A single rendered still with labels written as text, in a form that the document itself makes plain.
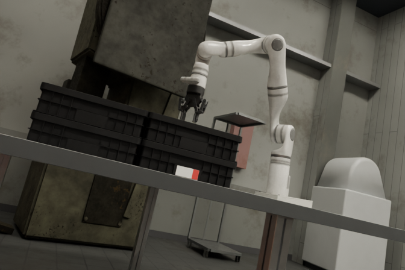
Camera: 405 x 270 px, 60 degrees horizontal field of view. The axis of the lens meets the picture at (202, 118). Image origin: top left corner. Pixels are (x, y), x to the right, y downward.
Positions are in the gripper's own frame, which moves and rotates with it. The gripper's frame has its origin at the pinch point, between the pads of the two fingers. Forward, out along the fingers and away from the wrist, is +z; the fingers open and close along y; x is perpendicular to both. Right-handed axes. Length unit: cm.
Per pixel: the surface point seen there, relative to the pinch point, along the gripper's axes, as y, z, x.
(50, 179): 177, 46, -80
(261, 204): -48, 28, 27
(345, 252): -20, 60, -390
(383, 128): -39, -142, -515
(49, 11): 318, -146, -116
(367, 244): -43, 45, -417
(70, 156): -17, 28, 68
